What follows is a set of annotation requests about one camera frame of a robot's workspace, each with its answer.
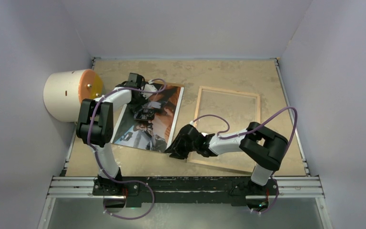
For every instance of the printed photo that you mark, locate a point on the printed photo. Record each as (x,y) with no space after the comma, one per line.
(151,126)

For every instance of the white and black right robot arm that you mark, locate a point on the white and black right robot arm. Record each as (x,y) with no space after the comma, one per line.
(263,145)

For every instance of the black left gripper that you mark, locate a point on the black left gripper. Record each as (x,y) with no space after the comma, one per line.
(134,108)

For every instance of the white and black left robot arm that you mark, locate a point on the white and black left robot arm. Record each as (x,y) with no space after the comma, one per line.
(95,123)

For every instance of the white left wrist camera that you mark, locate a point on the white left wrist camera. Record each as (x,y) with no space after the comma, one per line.
(149,89)

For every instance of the aluminium extrusion rail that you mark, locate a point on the aluminium extrusion rail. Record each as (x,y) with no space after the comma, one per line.
(289,187)

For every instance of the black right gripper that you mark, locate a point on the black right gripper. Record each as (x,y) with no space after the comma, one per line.
(177,150)

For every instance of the white cylinder with orange lid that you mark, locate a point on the white cylinder with orange lid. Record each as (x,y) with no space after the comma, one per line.
(64,91)

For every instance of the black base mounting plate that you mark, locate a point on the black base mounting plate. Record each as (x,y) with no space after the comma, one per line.
(236,191)

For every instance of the wooden picture frame with glass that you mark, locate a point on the wooden picture frame with glass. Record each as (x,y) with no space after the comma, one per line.
(238,109)

